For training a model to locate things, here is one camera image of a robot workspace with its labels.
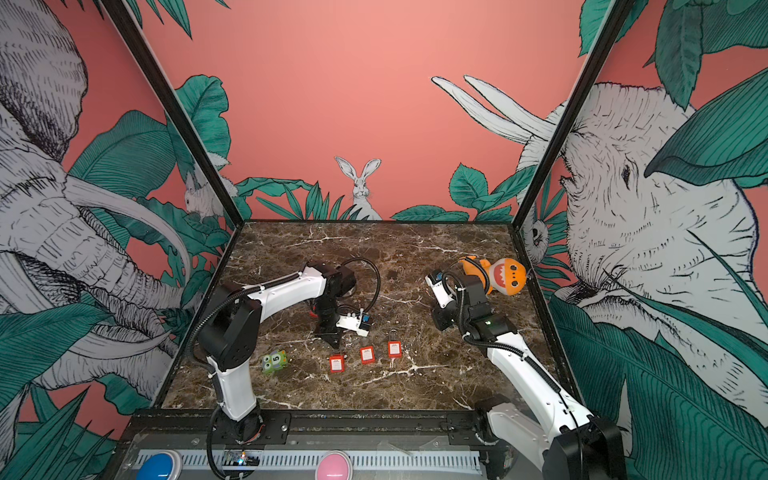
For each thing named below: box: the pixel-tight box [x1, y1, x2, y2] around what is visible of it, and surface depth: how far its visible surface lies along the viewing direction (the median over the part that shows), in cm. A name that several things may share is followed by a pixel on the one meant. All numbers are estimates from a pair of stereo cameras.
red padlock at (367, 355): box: [360, 346, 376, 365], surface depth 87 cm
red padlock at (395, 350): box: [388, 341, 403, 359], surface depth 88 cm
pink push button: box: [315, 450, 353, 480], surface depth 69 cm
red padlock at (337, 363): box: [329, 354, 345, 373], surface depth 84 cm
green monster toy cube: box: [262, 350, 288, 373], surface depth 85 cm
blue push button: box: [136, 449, 183, 480], surface depth 69 cm
